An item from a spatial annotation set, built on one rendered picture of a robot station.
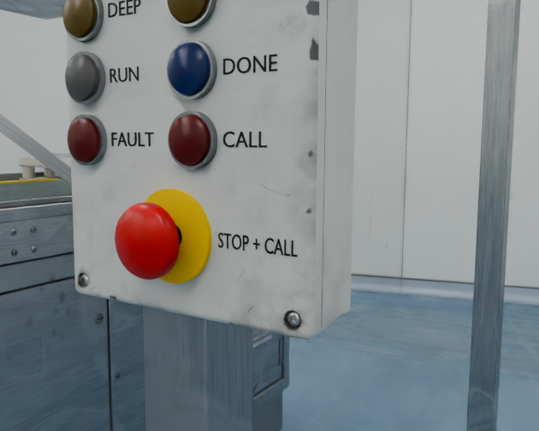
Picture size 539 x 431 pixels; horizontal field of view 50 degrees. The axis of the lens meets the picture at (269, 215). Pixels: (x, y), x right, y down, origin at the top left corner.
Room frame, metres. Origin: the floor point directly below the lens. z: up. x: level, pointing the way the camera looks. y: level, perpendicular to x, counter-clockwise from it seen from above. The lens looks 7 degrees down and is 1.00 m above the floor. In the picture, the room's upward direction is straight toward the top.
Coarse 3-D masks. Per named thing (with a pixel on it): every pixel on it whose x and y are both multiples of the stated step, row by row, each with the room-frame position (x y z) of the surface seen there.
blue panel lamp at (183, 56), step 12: (180, 48) 0.30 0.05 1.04; (192, 48) 0.30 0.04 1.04; (180, 60) 0.30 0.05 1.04; (192, 60) 0.30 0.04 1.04; (204, 60) 0.30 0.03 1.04; (168, 72) 0.31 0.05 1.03; (180, 72) 0.30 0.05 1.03; (192, 72) 0.30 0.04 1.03; (204, 72) 0.30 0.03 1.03; (180, 84) 0.30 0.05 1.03; (192, 84) 0.30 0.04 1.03; (204, 84) 0.30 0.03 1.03
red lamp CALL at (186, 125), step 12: (180, 120) 0.30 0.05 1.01; (192, 120) 0.30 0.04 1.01; (180, 132) 0.30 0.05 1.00; (192, 132) 0.30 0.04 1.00; (204, 132) 0.30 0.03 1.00; (180, 144) 0.30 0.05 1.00; (192, 144) 0.30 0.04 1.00; (204, 144) 0.30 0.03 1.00; (180, 156) 0.30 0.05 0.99; (192, 156) 0.30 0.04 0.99; (204, 156) 0.30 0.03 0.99
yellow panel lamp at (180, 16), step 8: (168, 0) 0.31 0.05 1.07; (176, 0) 0.30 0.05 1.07; (184, 0) 0.30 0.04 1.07; (192, 0) 0.30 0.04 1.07; (200, 0) 0.30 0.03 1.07; (208, 0) 0.30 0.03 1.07; (176, 8) 0.30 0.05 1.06; (184, 8) 0.30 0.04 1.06; (192, 8) 0.30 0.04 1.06; (200, 8) 0.30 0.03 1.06; (176, 16) 0.30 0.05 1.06; (184, 16) 0.30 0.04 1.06; (192, 16) 0.30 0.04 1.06; (200, 16) 0.30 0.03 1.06
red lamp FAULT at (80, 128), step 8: (80, 120) 0.34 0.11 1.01; (88, 120) 0.34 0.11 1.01; (72, 128) 0.35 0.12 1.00; (80, 128) 0.34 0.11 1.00; (88, 128) 0.34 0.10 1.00; (96, 128) 0.34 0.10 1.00; (72, 136) 0.35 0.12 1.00; (80, 136) 0.34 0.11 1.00; (88, 136) 0.34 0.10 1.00; (96, 136) 0.34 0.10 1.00; (72, 144) 0.35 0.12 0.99; (80, 144) 0.34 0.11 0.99; (88, 144) 0.34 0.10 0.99; (96, 144) 0.34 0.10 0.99; (72, 152) 0.35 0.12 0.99; (80, 152) 0.34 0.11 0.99; (88, 152) 0.34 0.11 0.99; (96, 152) 0.34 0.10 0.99; (80, 160) 0.34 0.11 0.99; (88, 160) 0.34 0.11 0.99
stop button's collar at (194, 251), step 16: (160, 192) 0.32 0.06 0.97; (176, 192) 0.31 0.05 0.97; (176, 208) 0.31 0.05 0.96; (192, 208) 0.30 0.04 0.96; (176, 224) 0.31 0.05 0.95; (192, 224) 0.30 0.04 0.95; (208, 224) 0.30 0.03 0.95; (192, 240) 0.30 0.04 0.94; (208, 240) 0.30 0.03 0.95; (240, 240) 0.29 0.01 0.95; (256, 240) 0.29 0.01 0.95; (272, 240) 0.28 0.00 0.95; (192, 256) 0.30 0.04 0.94; (208, 256) 0.30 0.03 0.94; (176, 272) 0.31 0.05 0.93; (192, 272) 0.30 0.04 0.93
